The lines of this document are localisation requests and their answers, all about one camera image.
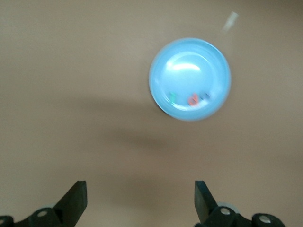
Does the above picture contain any white paper scrap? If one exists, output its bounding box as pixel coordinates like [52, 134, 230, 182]
[222, 11, 239, 33]

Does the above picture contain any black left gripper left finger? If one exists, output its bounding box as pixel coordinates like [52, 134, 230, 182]
[0, 181, 88, 227]

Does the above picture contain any brown table mat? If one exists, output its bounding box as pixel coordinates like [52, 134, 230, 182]
[0, 0, 303, 227]

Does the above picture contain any pink letter p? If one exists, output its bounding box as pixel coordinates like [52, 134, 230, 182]
[187, 92, 200, 107]

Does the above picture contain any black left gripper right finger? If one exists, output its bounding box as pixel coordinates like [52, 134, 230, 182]
[194, 181, 287, 227]

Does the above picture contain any blue plate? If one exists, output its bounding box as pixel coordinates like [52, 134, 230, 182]
[148, 37, 232, 122]

